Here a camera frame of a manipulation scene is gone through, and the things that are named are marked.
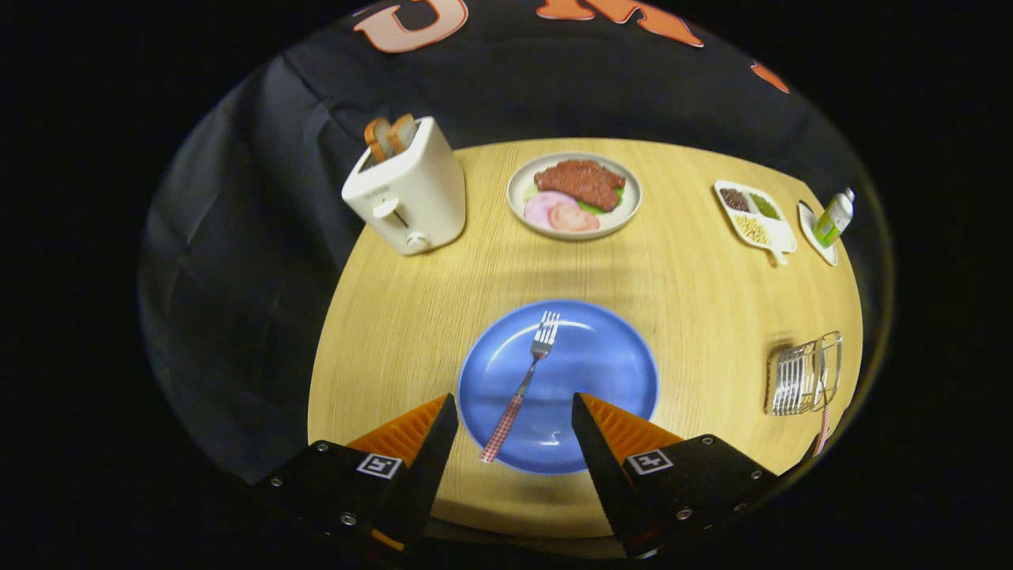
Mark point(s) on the pile of green beans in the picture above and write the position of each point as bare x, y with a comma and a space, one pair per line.
765, 206

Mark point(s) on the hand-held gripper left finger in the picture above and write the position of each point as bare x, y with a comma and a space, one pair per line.
431, 467

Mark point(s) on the white square coaster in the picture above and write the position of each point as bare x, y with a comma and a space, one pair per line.
807, 222

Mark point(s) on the toasted bread slice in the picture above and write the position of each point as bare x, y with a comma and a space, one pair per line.
377, 138
402, 133

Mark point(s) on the brown meat piece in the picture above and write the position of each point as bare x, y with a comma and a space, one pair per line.
582, 182

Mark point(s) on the pile of yellow soybeans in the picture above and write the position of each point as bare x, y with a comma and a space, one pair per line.
752, 229

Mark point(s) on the white divided dish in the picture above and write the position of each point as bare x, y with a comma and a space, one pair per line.
779, 233

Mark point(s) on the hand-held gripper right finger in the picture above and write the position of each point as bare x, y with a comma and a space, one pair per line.
601, 467

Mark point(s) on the cream white toaster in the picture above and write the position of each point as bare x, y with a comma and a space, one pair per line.
419, 190

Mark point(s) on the white oval food plate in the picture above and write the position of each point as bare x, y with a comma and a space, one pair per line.
625, 218

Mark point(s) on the blue round plate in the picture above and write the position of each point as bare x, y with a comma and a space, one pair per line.
586, 356

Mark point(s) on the green lettuce leaf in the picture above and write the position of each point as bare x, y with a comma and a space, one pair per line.
589, 207

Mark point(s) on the pile of dark red beans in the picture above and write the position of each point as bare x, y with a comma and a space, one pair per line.
734, 199

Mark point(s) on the pink ham slice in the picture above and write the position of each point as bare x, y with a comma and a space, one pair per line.
542, 210
574, 219

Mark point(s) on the green label metal bottle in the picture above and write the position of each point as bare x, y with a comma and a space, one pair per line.
832, 218

